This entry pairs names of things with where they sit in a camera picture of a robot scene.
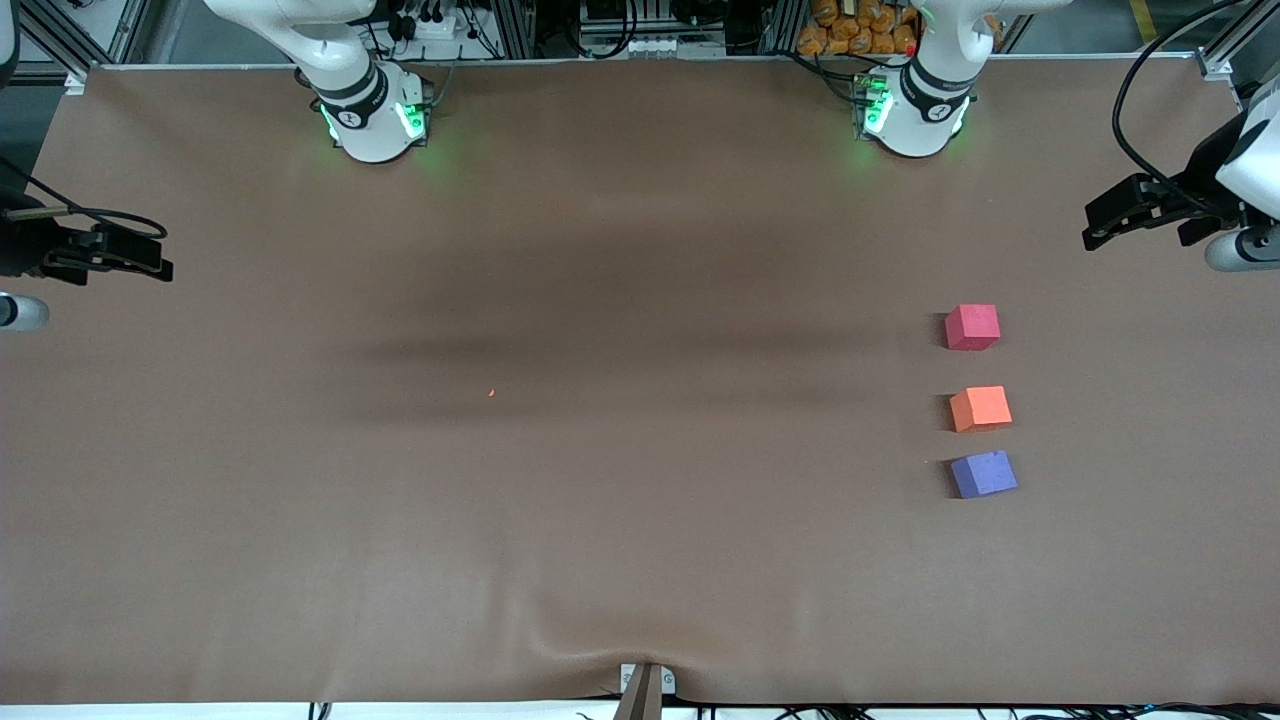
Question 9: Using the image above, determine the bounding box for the orange foam block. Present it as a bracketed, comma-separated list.
[949, 385, 1013, 434]

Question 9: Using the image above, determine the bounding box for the red foam block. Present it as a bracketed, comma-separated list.
[944, 303, 1001, 352]

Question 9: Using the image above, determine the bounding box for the purple foam block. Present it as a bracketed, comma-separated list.
[949, 450, 1019, 500]

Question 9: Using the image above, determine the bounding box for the pile of orange items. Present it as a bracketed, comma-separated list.
[796, 0, 921, 58]

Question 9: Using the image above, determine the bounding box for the white power strip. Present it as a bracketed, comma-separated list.
[412, 8, 471, 41]

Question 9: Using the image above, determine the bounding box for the white terminal block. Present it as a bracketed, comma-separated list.
[598, 35, 683, 58]

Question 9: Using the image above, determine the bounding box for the brown table cover cloth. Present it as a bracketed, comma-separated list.
[0, 58, 1280, 707]

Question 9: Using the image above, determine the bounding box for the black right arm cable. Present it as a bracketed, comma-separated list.
[0, 153, 169, 241]

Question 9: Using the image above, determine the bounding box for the aluminium frame post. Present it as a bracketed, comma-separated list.
[20, 0, 151, 76]
[490, 0, 537, 59]
[765, 0, 807, 57]
[1195, 0, 1280, 111]

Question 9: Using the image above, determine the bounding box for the silver table edge rail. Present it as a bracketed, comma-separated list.
[88, 54, 1206, 71]

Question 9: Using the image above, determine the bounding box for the metal clamp bracket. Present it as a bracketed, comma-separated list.
[619, 662, 678, 697]

